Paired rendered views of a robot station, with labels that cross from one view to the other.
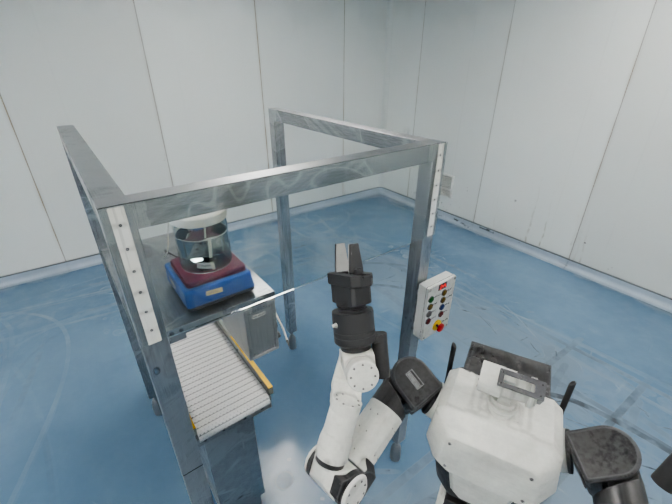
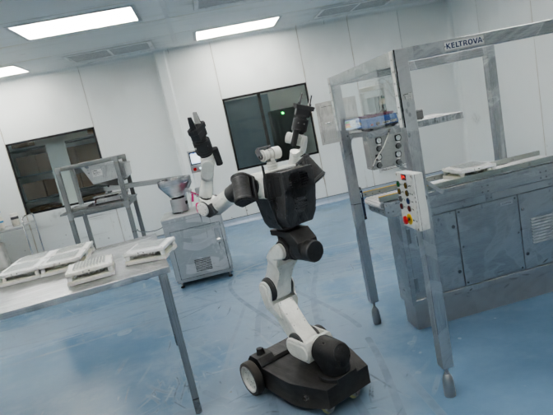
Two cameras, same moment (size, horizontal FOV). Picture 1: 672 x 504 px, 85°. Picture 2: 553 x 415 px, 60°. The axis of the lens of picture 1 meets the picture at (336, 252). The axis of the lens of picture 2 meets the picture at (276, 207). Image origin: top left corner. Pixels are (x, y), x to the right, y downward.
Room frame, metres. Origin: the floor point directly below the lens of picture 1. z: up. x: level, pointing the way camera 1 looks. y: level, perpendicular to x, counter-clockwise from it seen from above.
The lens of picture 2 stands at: (1.74, -2.57, 1.53)
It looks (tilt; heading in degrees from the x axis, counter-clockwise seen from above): 10 degrees down; 119
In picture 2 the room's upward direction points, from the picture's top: 12 degrees counter-clockwise
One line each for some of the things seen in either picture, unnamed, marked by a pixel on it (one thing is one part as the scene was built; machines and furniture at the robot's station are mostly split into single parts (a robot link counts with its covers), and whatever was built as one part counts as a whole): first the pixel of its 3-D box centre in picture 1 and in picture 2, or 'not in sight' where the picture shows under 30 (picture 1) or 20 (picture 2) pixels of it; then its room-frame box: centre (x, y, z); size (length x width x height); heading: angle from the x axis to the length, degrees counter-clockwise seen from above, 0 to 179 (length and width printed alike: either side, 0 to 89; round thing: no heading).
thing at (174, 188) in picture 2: not in sight; (183, 193); (-1.60, 1.52, 0.95); 0.49 x 0.36 x 0.37; 35
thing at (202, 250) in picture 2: not in sight; (199, 243); (-1.53, 1.51, 0.38); 0.63 x 0.57 x 0.76; 35
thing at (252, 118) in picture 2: not in sight; (271, 126); (-1.85, 4.41, 1.43); 1.38 x 0.01 x 1.16; 35
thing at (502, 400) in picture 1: (504, 387); (271, 156); (0.56, -0.36, 1.35); 0.10 x 0.07 x 0.09; 62
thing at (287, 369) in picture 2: not in sight; (309, 356); (0.54, -0.36, 0.19); 0.64 x 0.52 x 0.33; 152
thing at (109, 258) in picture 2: not in sight; (90, 265); (-0.47, -0.80, 0.95); 0.25 x 0.24 x 0.02; 135
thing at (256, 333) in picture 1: (247, 313); (384, 150); (0.99, 0.29, 1.22); 0.22 x 0.11 x 0.20; 37
